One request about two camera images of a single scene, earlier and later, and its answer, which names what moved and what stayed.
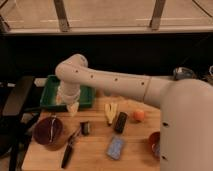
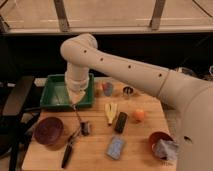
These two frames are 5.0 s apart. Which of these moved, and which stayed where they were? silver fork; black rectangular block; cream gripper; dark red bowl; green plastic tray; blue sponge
Moved: silver fork; cream gripper
Stayed: green plastic tray; blue sponge; dark red bowl; black rectangular block
